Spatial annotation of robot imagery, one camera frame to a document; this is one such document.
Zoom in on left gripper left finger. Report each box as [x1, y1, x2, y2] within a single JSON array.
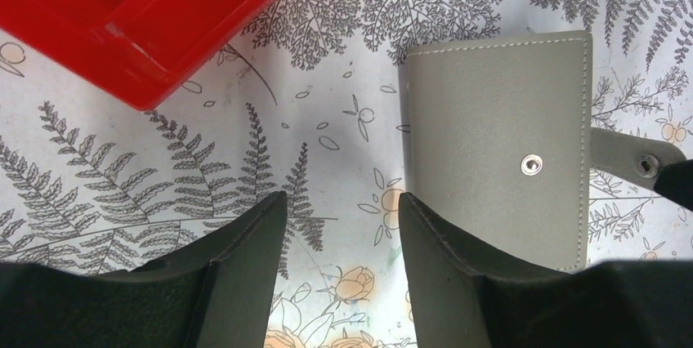
[[1, 192, 288, 347]]

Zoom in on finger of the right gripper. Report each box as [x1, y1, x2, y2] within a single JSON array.
[[654, 159, 693, 211]]

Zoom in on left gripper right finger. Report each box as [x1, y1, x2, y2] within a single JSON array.
[[399, 193, 692, 347]]

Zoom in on grey card holder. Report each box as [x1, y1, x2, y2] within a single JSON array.
[[406, 31, 689, 271]]

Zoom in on red plastic bin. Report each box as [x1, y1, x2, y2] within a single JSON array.
[[1, 0, 273, 110]]

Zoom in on floral table mat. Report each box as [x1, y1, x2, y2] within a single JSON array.
[[1, 0, 692, 347]]

